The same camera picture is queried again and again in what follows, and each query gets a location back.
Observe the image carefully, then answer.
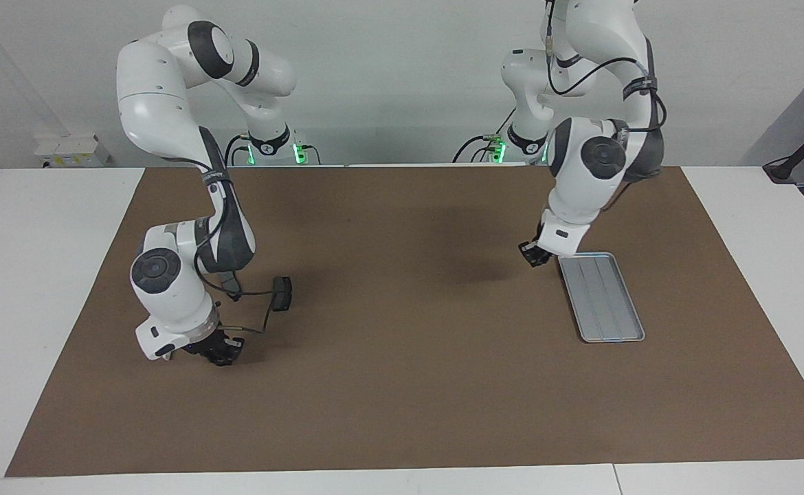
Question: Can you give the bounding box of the silver metal tray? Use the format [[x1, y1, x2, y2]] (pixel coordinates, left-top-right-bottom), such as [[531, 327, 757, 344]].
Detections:
[[557, 252, 646, 343]]

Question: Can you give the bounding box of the brown table mat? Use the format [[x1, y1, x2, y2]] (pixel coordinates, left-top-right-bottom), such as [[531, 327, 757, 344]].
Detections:
[[5, 165, 804, 477]]

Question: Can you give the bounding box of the white power strip box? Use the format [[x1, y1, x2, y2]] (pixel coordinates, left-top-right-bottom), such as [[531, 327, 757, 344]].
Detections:
[[34, 133, 111, 168]]

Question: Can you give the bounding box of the black clamp stand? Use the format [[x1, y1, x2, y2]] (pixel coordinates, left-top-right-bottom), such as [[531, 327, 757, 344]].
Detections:
[[762, 109, 804, 186]]

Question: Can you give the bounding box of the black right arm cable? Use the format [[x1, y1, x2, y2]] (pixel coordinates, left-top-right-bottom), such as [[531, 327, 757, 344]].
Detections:
[[192, 158, 286, 338]]

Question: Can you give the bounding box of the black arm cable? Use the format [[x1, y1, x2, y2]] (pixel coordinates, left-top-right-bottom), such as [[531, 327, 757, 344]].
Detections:
[[192, 158, 286, 338], [543, 0, 669, 207]]

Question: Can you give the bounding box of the black base cable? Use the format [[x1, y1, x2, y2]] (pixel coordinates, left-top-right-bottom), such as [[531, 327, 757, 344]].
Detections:
[[452, 133, 507, 164], [225, 133, 252, 166]]

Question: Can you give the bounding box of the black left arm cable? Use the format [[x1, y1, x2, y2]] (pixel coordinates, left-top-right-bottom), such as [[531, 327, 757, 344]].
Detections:
[[543, 0, 669, 207]]

